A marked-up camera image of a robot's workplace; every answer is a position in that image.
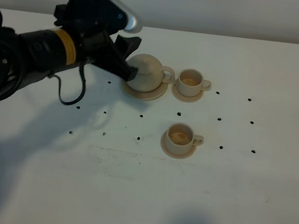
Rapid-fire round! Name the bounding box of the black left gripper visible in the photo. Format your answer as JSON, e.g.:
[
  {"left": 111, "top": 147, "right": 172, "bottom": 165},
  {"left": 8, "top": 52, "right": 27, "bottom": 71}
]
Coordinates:
[{"left": 52, "top": 5, "right": 142, "bottom": 81}]

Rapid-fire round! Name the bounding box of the beige ceramic teapot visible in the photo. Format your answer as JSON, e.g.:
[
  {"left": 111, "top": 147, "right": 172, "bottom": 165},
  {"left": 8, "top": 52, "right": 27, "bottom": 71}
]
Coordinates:
[{"left": 127, "top": 54, "right": 175, "bottom": 92}]

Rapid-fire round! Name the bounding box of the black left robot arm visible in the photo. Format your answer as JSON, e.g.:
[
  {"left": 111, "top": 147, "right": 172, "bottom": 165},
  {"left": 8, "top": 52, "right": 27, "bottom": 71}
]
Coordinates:
[{"left": 0, "top": 11, "right": 141, "bottom": 106}]

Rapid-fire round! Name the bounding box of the beige teapot saucer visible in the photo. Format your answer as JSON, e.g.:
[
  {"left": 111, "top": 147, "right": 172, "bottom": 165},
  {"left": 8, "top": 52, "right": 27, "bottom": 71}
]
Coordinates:
[{"left": 120, "top": 80, "right": 168, "bottom": 101}]

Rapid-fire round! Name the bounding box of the beige far cup saucer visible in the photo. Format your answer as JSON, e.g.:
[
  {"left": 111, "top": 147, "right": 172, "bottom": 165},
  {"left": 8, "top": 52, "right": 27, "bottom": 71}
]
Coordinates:
[{"left": 171, "top": 80, "right": 203, "bottom": 103}]

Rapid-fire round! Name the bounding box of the beige cup saucer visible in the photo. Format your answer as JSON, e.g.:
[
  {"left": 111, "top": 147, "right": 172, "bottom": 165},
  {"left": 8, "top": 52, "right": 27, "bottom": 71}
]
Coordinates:
[
  {"left": 171, "top": 80, "right": 203, "bottom": 103},
  {"left": 160, "top": 131, "right": 197, "bottom": 159}
]

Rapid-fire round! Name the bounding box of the beige far teacup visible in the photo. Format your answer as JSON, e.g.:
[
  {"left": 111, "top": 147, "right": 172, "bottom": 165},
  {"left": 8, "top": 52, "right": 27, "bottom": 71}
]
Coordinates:
[{"left": 177, "top": 69, "right": 212, "bottom": 97}]

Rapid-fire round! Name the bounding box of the beige teacup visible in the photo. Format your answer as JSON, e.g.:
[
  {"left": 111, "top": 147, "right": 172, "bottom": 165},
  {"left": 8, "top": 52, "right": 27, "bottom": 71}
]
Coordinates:
[
  {"left": 167, "top": 123, "right": 204, "bottom": 146},
  {"left": 177, "top": 69, "right": 212, "bottom": 97}
]

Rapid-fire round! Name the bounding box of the beige near cup saucer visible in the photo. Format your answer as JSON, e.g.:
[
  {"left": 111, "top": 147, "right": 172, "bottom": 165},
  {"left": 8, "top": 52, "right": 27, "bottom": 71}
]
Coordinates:
[{"left": 160, "top": 131, "right": 197, "bottom": 159}]

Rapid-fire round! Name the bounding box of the beige near teacup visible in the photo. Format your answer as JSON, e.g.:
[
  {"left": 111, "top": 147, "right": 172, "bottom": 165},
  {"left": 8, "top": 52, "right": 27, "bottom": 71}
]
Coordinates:
[{"left": 167, "top": 123, "right": 204, "bottom": 146}]

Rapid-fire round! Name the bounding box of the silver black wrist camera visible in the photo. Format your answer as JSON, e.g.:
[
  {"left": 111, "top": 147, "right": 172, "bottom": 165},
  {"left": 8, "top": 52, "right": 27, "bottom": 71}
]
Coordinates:
[{"left": 57, "top": 0, "right": 142, "bottom": 35}]

